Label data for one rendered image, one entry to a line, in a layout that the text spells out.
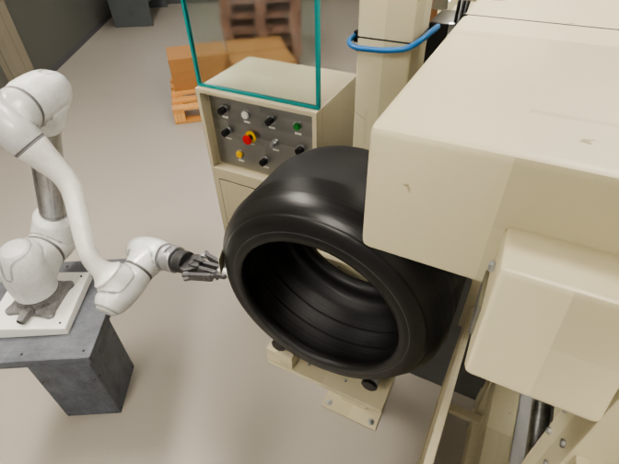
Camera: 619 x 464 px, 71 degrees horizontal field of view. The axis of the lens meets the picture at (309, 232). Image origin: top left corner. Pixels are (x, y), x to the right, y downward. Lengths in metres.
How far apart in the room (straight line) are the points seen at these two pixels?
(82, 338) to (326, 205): 1.23
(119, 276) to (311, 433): 1.16
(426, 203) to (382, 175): 0.05
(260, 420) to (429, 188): 1.88
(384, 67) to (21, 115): 0.98
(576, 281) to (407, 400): 1.94
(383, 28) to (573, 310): 0.81
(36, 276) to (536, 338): 1.66
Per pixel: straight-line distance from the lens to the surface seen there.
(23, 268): 1.79
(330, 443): 2.13
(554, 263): 0.37
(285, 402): 2.22
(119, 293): 1.45
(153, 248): 1.49
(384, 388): 1.34
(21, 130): 1.43
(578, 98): 0.50
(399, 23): 1.03
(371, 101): 1.11
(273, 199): 0.89
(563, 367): 0.37
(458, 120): 0.42
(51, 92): 1.53
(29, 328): 1.91
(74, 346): 1.82
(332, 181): 0.88
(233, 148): 1.98
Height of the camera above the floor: 1.97
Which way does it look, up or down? 41 degrees down
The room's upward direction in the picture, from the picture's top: 2 degrees counter-clockwise
